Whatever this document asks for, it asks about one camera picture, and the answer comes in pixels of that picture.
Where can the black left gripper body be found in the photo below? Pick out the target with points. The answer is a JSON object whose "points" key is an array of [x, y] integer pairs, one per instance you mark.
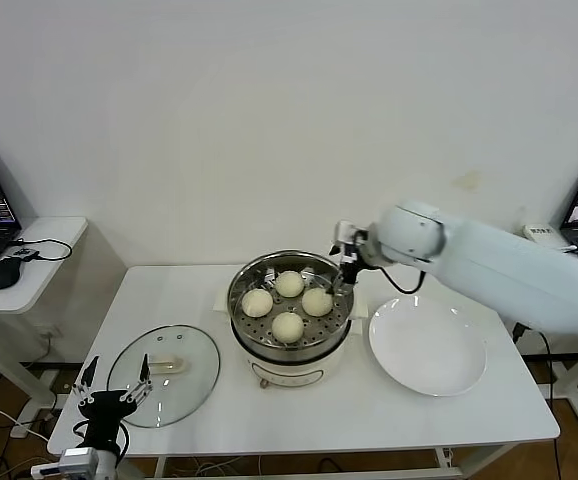
{"points": [[106, 409]]}

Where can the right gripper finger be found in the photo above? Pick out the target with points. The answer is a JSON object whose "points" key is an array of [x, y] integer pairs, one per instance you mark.
{"points": [[333, 286], [348, 289]]}

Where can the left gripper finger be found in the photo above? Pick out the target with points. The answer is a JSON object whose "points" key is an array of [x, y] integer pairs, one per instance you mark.
{"points": [[88, 380], [144, 377]]}

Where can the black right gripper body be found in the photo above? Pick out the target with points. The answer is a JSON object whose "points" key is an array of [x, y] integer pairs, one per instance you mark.
{"points": [[353, 265]]}

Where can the white steamed baozi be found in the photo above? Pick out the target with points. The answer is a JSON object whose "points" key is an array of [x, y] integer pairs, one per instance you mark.
{"points": [[287, 327], [317, 302], [256, 302], [289, 283]]}

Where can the round glass lid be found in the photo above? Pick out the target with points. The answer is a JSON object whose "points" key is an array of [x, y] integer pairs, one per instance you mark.
{"points": [[184, 360]]}

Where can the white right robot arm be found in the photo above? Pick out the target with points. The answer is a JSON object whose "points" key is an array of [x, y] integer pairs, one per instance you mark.
{"points": [[494, 265]]}

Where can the stainless steel steamer basket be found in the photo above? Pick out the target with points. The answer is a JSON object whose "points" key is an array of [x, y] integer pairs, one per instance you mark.
{"points": [[249, 280]]}

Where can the white floor power strip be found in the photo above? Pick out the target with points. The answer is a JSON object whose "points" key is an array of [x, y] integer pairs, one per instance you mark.
{"points": [[36, 427]]}

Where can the cream electric cooker pot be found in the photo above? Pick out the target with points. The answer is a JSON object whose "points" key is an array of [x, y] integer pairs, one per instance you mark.
{"points": [[289, 372]]}

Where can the white round plate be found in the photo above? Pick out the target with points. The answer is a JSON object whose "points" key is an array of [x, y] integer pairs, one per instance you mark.
{"points": [[426, 350]]}

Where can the white side desk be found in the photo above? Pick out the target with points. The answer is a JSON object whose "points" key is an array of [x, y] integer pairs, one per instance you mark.
{"points": [[576, 380], [44, 280]]}

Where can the black computer mouse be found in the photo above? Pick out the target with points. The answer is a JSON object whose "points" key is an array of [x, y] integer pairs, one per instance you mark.
{"points": [[3, 275]]}

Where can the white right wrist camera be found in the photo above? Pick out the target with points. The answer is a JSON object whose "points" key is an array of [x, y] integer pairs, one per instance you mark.
{"points": [[346, 234]]}

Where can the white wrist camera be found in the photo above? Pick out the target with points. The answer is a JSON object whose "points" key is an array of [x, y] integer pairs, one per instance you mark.
{"points": [[346, 234], [71, 459]]}

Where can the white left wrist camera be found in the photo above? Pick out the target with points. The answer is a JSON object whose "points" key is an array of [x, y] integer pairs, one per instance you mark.
{"points": [[71, 459]]}

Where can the white wall socket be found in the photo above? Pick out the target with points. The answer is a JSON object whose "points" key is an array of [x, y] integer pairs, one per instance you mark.
{"points": [[48, 332]]}

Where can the white table frame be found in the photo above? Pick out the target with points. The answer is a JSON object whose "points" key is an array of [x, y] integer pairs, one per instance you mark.
{"points": [[294, 476]]}

